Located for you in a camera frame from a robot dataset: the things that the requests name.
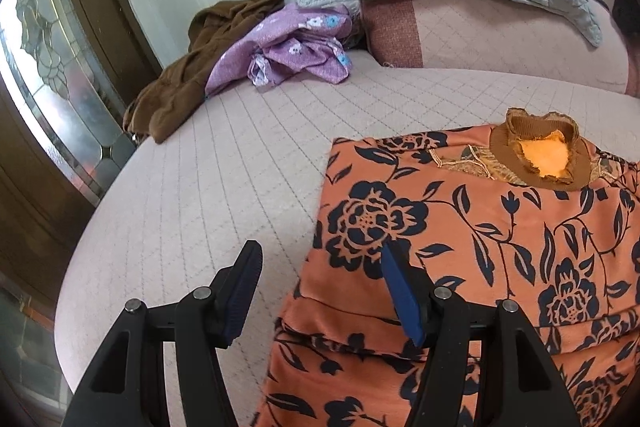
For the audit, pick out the pink quilted bed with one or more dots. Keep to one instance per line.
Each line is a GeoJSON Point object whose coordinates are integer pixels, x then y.
{"type": "Point", "coordinates": [200, 187]}

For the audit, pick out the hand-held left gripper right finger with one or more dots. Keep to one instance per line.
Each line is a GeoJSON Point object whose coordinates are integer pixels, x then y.
{"type": "Point", "coordinates": [402, 302]}

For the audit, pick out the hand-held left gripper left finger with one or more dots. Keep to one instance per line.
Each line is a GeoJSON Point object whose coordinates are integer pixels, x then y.
{"type": "Point", "coordinates": [240, 302]}

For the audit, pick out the wooden door with stained glass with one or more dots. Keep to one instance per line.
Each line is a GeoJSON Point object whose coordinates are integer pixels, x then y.
{"type": "Point", "coordinates": [45, 57]}

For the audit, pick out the orange floral garment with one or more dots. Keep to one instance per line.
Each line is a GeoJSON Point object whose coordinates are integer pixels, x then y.
{"type": "Point", "coordinates": [475, 232]}

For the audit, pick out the brown garment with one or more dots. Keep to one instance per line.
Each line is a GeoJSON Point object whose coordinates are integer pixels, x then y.
{"type": "Point", "coordinates": [170, 92]}

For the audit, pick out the pink quilted bolster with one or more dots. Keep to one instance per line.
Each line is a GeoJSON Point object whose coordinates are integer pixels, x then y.
{"type": "Point", "coordinates": [500, 37]}

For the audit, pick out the purple floral garment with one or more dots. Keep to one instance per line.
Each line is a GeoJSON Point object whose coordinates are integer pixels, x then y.
{"type": "Point", "coordinates": [285, 37]}

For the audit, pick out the dark cloth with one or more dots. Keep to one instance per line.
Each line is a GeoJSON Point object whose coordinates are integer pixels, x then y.
{"type": "Point", "coordinates": [627, 7]}

